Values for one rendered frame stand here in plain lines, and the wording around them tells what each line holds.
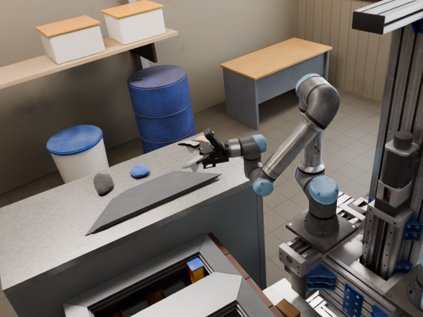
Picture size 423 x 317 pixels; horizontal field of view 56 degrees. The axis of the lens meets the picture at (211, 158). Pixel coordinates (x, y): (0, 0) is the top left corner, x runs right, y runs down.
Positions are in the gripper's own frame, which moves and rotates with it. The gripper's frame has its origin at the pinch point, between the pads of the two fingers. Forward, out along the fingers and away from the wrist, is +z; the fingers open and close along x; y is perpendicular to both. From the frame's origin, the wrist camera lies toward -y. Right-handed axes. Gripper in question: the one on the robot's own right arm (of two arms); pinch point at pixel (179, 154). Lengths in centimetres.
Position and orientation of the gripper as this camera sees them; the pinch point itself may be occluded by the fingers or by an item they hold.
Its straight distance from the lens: 160.1
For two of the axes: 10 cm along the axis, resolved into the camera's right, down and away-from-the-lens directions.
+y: 0.8, 7.5, 6.6
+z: -9.8, 1.8, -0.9
